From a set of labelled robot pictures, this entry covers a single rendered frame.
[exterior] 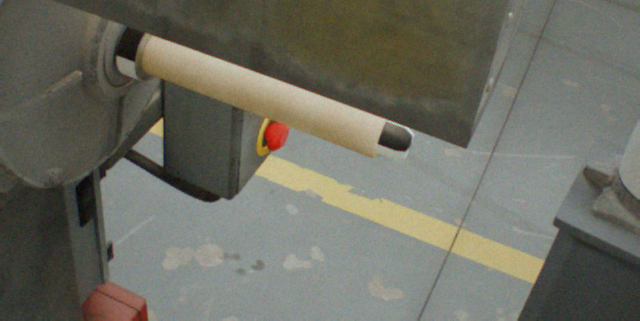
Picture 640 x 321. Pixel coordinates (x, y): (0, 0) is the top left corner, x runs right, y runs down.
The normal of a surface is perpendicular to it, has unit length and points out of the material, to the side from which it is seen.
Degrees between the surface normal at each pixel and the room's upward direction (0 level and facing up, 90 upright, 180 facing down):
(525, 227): 0
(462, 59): 90
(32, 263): 90
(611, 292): 90
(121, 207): 0
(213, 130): 90
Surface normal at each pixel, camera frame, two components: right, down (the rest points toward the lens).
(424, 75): -0.40, 0.55
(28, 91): 0.84, 0.40
